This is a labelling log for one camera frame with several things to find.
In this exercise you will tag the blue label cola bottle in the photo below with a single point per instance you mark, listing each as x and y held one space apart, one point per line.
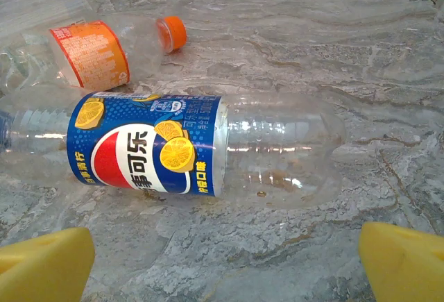
138 142

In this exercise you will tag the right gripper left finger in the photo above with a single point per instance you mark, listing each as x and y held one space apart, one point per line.
45 267

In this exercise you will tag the clear ribbed plastic bottle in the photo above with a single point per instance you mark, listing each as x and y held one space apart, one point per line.
41 10

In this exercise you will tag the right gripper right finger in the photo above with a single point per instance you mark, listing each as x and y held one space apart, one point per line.
406 267

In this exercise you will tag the orange label bottle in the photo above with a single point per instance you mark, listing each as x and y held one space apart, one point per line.
90 52

